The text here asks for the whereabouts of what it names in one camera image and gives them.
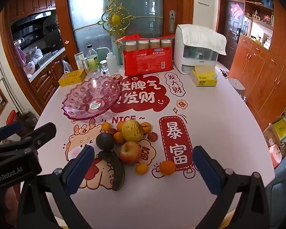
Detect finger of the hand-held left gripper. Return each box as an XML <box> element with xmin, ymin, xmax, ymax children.
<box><xmin>5</xmin><ymin>123</ymin><xmax>57</xmax><ymax>152</ymax></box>
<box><xmin>0</xmin><ymin>121</ymin><xmax>23</xmax><ymax>146</ymax></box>

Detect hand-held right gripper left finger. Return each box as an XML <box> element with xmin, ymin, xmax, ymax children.
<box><xmin>17</xmin><ymin>145</ymin><xmax>96</xmax><ymax>229</ymax></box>

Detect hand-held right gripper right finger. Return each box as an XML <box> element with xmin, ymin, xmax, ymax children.
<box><xmin>193</xmin><ymin>145</ymin><xmax>280</xmax><ymax>229</ymax></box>

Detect dark green long avocado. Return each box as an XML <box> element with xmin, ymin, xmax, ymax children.
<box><xmin>98</xmin><ymin>150</ymin><xmax>125</xmax><ymax>191</ymax></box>

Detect large orange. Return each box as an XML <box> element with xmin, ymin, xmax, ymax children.
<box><xmin>160</xmin><ymin>160</ymin><xmax>176</xmax><ymax>176</ymax></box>

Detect red apple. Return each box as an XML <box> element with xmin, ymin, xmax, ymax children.
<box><xmin>119</xmin><ymin>141</ymin><xmax>142</xmax><ymax>164</ymax></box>

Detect pink glass bowl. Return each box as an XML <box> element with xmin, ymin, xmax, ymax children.
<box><xmin>61</xmin><ymin>75</ymin><xmax>122</xmax><ymax>120</ymax></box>

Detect yellow-green pear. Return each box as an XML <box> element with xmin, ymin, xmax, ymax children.
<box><xmin>121</xmin><ymin>120</ymin><xmax>144</xmax><ymax>142</ymax></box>

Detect orange with leaf stem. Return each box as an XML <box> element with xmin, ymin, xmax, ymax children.
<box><xmin>140</xmin><ymin>122</ymin><xmax>152</xmax><ymax>134</ymax></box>

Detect red bucket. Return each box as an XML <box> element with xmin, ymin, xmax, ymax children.
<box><xmin>6</xmin><ymin>110</ymin><xmax>18</xmax><ymax>126</ymax></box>

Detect printed table cover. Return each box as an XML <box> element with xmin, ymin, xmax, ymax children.
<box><xmin>35</xmin><ymin>70</ymin><xmax>276</xmax><ymax>229</ymax></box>

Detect wooden kitchen base cabinet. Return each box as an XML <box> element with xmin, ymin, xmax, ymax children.
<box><xmin>30</xmin><ymin>52</ymin><xmax>70</xmax><ymax>101</ymax></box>

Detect flat yellow box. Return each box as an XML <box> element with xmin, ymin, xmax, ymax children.
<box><xmin>58</xmin><ymin>69</ymin><xmax>87</xmax><ymax>87</ymax></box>

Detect clear plastic bag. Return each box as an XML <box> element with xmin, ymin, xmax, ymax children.
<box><xmin>62</xmin><ymin>60</ymin><xmax>73</xmax><ymax>74</ymax></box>

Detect pink basin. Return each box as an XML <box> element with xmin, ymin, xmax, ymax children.
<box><xmin>269</xmin><ymin>147</ymin><xmax>282</xmax><ymax>169</ymax></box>

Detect cardboard box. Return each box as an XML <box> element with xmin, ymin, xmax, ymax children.
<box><xmin>263</xmin><ymin>114</ymin><xmax>286</xmax><ymax>158</ymax></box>

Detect blue chair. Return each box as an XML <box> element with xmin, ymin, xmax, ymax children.
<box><xmin>268</xmin><ymin>157</ymin><xmax>286</xmax><ymax>229</ymax></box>

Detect small white carton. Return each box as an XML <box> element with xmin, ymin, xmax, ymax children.
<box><xmin>74</xmin><ymin>52</ymin><xmax>84</xmax><ymax>69</ymax></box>

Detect clear bottle with green label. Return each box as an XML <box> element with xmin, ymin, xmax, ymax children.
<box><xmin>86</xmin><ymin>44</ymin><xmax>100</xmax><ymax>73</ymax></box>

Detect grey round stool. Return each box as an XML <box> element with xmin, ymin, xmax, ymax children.
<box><xmin>227</xmin><ymin>77</ymin><xmax>246</xmax><ymax>96</ymax></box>

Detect yellow tissue box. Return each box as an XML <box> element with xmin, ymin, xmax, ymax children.
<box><xmin>190</xmin><ymin>65</ymin><xmax>218</xmax><ymax>87</ymax></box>

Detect white squeeze bottle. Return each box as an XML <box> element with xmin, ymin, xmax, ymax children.
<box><xmin>96</xmin><ymin>47</ymin><xmax>119</xmax><ymax>75</ymax></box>

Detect kitchen range hood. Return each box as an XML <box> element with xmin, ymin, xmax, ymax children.
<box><xmin>11</xmin><ymin>11</ymin><xmax>52</xmax><ymax>27</ymax></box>

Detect white countertop appliance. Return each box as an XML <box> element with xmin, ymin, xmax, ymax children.
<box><xmin>173</xmin><ymin>24</ymin><xmax>220</xmax><ymax>75</ymax></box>

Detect wooden shelf cabinet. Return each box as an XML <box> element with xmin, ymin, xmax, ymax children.
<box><xmin>229</xmin><ymin>0</ymin><xmax>286</xmax><ymax>129</ymax></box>

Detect frosted glass door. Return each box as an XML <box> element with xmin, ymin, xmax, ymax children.
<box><xmin>66</xmin><ymin>0</ymin><xmax>164</xmax><ymax>66</ymax></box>

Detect red pack of paper cups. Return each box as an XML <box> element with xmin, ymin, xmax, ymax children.
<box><xmin>116</xmin><ymin>35</ymin><xmax>175</xmax><ymax>77</ymax></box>

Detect white towel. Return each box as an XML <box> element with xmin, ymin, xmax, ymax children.
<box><xmin>181</xmin><ymin>24</ymin><xmax>227</xmax><ymax>56</ymax></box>

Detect gold door ornament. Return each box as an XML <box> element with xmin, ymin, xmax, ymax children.
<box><xmin>97</xmin><ymin>0</ymin><xmax>136</xmax><ymax>32</ymax></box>

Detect dark brown entrance door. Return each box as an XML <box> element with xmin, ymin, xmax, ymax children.
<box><xmin>223</xmin><ymin>0</ymin><xmax>245</xmax><ymax>71</ymax></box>

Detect red door decoration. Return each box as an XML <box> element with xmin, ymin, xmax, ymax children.
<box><xmin>231</xmin><ymin>3</ymin><xmax>243</xmax><ymax>18</ymax></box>

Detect wooden wall cabinets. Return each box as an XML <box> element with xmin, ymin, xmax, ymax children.
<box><xmin>8</xmin><ymin>0</ymin><xmax>56</xmax><ymax>22</ymax></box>

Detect silver door handle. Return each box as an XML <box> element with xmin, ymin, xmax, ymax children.
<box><xmin>169</xmin><ymin>10</ymin><xmax>176</xmax><ymax>32</ymax></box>

